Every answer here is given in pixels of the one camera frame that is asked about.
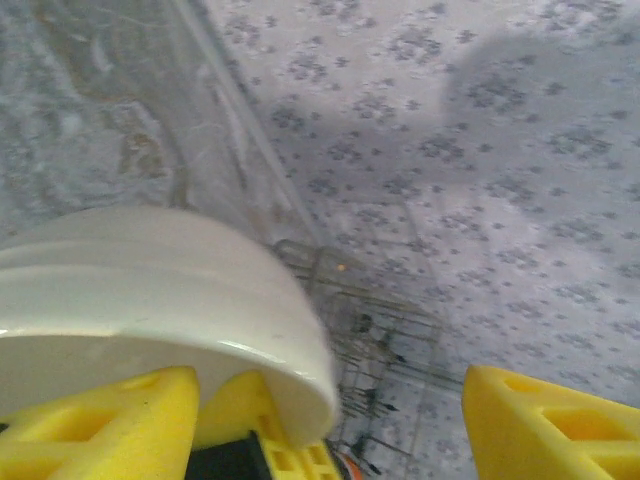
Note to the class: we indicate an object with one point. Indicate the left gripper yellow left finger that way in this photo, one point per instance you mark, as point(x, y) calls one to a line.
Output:
point(100, 435)

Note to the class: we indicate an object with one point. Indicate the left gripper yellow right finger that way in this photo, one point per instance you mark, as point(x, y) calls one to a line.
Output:
point(550, 440)

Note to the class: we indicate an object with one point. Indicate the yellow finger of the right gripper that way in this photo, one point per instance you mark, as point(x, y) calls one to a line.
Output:
point(300, 465)
point(235, 410)

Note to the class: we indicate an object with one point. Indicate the white embossed ceramic bowl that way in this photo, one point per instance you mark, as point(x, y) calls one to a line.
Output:
point(150, 280)

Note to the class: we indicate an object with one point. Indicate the aluminium table side rail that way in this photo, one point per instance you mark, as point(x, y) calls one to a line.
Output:
point(235, 115)

